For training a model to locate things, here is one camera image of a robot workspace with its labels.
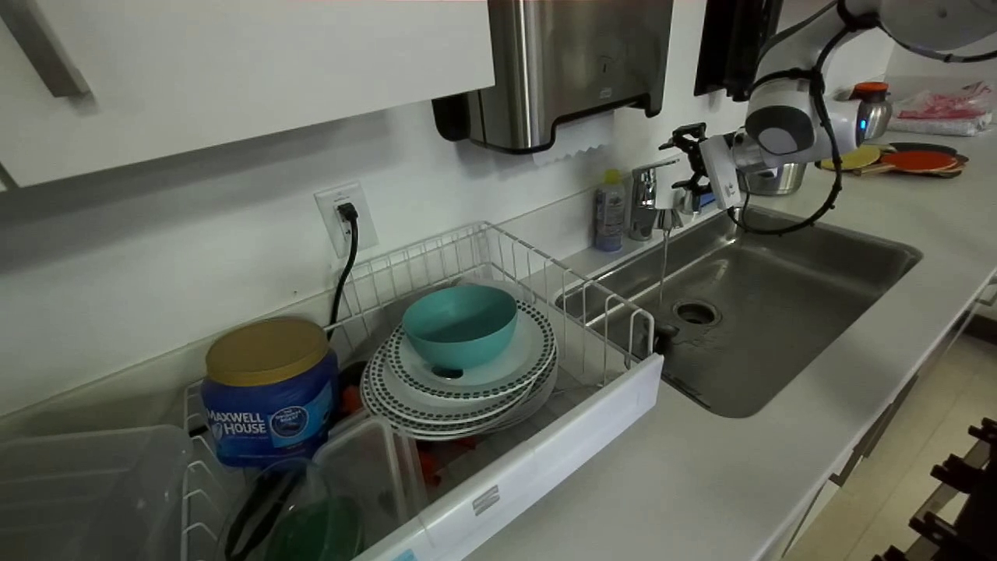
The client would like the stainless paper towel dispenser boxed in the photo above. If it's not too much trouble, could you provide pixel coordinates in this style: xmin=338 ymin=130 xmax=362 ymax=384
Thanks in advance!
xmin=430 ymin=0 xmax=678 ymax=157

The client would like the black power plug cable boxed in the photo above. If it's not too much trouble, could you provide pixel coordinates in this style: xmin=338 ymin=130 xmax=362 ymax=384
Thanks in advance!
xmin=325 ymin=199 xmax=365 ymax=326

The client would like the white wall outlet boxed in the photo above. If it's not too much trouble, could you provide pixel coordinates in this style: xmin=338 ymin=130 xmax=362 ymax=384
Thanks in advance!
xmin=313 ymin=181 xmax=380 ymax=260

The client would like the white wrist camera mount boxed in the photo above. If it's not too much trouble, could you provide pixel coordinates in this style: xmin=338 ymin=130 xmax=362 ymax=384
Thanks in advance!
xmin=697 ymin=134 xmax=747 ymax=212

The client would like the stainless steel sink basin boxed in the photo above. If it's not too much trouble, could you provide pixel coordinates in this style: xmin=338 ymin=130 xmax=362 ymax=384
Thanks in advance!
xmin=557 ymin=212 xmax=926 ymax=420

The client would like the red plate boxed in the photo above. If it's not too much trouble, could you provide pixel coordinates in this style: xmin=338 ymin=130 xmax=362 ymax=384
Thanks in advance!
xmin=878 ymin=140 xmax=973 ymax=181

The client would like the black-patterned rim plate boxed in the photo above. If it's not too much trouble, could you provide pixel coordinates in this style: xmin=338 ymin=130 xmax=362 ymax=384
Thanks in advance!
xmin=374 ymin=314 xmax=562 ymax=419
xmin=360 ymin=337 xmax=562 ymax=443

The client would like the pale plain plate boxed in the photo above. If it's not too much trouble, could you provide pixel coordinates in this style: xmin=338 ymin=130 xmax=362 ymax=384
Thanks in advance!
xmin=392 ymin=307 xmax=552 ymax=397

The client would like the large clear plastic container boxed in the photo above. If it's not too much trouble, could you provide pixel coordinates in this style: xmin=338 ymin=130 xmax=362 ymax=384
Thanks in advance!
xmin=0 ymin=420 xmax=195 ymax=561

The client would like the white upper cabinet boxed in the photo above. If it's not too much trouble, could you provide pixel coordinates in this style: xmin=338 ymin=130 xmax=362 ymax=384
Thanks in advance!
xmin=0 ymin=0 xmax=503 ymax=190

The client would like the soap bottle with yellow cap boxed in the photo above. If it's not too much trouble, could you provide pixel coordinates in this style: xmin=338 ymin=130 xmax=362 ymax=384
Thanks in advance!
xmin=593 ymin=166 xmax=637 ymax=256

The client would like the chrome faucet tap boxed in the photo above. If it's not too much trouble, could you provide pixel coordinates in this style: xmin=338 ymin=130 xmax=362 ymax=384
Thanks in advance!
xmin=626 ymin=158 xmax=685 ymax=241

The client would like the grey cabinet handle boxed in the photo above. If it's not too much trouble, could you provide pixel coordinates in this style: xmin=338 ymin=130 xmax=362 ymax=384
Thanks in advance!
xmin=0 ymin=0 xmax=100 ymax=103

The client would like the black wall-mounted panel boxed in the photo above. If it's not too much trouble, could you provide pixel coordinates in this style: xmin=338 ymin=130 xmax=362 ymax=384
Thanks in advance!
xmin=693 ymin=0 xmax=789 ymax=105

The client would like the sink drain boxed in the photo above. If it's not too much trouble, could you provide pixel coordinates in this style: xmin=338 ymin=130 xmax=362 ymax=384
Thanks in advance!
xmin=673 ymin=299 xmax=721 ymax=326

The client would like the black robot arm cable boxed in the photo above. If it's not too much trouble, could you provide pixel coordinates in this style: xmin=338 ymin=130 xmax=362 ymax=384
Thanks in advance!
xmin=726 ymin=18 xmax=848 ymax=237

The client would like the small clear plastic container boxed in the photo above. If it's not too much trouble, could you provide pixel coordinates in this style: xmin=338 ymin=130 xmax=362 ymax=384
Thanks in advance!
xmin=308 ymin=412 xmax=430 ymax=561

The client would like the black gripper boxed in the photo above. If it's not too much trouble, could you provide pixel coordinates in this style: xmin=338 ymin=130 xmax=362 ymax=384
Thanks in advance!
xmin=657 ymin=119 xmax=761 ymax=212

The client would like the blue coffee canister yellow lid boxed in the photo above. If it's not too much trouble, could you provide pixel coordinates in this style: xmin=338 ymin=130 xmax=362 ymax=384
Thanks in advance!
xmin=195 ymin=313 xmax=343 ymax=472

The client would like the white wire dish rack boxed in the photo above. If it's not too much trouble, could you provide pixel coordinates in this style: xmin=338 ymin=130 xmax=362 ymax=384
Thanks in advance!
xmin=178 ymin=219 xmax=671 ymax=561

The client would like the black metal frame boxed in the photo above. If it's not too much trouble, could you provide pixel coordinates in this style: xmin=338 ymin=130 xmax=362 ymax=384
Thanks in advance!
xmin=874 ymin=414 xmax=997 ymax=561

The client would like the teal bowl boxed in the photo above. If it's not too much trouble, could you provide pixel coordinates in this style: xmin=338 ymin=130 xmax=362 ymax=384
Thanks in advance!
xmin=400 ymin=280 xmax=521 ymax=374

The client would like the pink plastic bag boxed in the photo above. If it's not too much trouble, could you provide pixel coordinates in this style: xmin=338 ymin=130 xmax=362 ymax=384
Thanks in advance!
xmin=896 ymin=82 xmax=997 ymax=140

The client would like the green bowl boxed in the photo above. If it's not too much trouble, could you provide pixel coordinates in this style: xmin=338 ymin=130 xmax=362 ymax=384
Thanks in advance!
xmin=263 ymin=497 xmax=365 ymax=561

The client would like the yellow plate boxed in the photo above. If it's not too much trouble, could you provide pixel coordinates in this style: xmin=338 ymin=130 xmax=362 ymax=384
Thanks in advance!
xmin=818 ymin=144 xmax=889 ymax=178

